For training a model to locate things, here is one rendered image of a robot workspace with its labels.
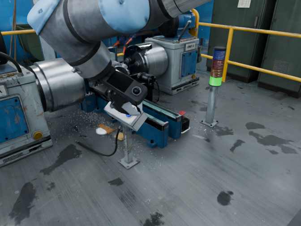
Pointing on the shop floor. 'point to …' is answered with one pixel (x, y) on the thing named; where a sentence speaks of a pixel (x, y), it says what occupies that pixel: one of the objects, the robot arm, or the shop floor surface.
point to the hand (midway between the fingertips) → (140, 112)
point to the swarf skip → (30, 44)
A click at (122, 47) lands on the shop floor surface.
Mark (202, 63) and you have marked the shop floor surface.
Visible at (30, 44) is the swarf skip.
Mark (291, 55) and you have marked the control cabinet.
